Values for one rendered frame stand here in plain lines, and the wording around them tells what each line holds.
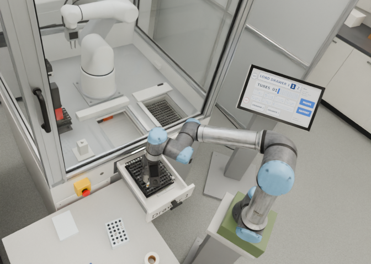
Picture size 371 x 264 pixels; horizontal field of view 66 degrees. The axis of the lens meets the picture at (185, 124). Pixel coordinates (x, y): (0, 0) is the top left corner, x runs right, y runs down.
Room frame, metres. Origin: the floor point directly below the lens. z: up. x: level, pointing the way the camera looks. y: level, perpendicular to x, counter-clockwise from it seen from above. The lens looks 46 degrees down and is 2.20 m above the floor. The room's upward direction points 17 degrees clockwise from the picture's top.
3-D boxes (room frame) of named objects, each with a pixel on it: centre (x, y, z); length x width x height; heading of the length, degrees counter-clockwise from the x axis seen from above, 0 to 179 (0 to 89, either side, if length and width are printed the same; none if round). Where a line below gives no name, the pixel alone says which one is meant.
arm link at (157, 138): (0.74, 0.09, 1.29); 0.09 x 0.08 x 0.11; 80
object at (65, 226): (0.50, 0.42, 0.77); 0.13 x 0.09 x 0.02; 47
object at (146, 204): (0.86, 0.12, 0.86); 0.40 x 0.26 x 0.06; 50
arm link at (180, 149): (0.74, -0.01, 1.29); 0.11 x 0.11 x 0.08; 80
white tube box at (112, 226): (0.53, 0.17, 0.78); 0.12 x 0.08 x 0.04; 39
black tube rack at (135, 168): (0.85, 0.11, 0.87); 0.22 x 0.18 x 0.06; 50
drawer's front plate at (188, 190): (0.72, -0.04, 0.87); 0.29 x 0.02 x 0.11; 140
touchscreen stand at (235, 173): (1.61, -0.56, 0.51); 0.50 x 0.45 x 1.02; 178
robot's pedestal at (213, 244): (0.79, -0.45, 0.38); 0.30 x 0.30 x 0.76; 73
